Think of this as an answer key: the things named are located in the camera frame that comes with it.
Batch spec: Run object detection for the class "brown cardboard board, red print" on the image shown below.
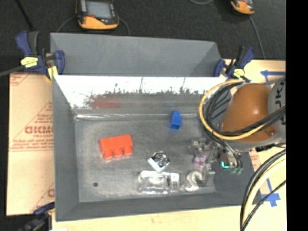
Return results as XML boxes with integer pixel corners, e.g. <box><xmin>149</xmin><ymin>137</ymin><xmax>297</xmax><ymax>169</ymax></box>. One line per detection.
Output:
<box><xmin>5</xmin><ymin>72</ymin><xmax>56</xmax><ymax>217</ymax></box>

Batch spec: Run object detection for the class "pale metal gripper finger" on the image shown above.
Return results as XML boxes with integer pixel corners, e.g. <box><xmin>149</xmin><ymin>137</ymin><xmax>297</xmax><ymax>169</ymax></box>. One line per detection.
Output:
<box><xmin>189</xmin><ymin>138</ymin><xmax>218</xmax><ymax>154</ymax></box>
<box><xmin>192</xmin><ymin>152</ymin><xmax>218</xmax><ymax>168</ymax></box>

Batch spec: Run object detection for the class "clear glass rectangular block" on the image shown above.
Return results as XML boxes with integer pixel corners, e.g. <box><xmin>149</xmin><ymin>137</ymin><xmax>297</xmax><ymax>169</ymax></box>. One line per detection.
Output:
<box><xmin>137</xmin><ymin>170</ymin><xmax>180</xmax><ymax>195</ymax></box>

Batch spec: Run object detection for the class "red-orange toy brick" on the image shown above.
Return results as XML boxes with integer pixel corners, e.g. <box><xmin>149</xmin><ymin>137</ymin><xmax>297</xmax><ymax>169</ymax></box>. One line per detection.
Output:
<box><xmin>99</xmin><ymin>134</ymin><xmax>134</xmax><ymax>161</ymax></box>

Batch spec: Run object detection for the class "blue toy block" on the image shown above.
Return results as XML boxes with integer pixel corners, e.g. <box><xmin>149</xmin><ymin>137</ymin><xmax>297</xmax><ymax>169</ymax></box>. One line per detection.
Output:
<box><xmin>169</xmin><ymin>110</ymin><xmax>183</xmax><ymax>130</ymax></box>

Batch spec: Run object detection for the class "grey metal bin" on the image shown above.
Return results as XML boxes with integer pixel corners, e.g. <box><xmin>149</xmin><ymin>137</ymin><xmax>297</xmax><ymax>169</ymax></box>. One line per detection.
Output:
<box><xmin>50</xmin><ymin>32</ymin><xmax>256</xmax><ymax>221</ymax></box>

